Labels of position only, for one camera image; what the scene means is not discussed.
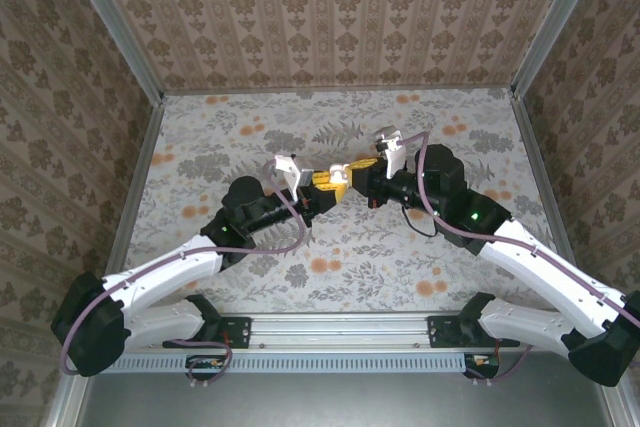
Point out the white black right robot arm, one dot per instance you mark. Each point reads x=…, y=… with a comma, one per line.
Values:
x=540, y=257

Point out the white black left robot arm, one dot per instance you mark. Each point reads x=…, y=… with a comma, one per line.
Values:
x=165, y=267

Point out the floral patterned tablecloth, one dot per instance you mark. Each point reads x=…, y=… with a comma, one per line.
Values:
x=350, y=257

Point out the grey metal shelf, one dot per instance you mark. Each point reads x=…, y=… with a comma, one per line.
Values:
x=350, y=397

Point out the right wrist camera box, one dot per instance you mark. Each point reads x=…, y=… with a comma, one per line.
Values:
x=395, y=157

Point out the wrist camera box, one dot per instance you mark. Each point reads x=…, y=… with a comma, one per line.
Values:
x=290, y=169
x=395, y=157

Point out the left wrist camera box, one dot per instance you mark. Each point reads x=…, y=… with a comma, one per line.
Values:
x=290, y=169

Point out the aluminium side rail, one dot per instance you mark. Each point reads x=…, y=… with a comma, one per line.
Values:
x=540, y=172
x=138, y=182

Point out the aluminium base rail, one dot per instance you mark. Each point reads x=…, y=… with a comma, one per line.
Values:
x=325, y=329

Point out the aluminium frame post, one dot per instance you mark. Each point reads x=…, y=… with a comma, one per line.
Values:
x=556, y=22
x=116, y=22

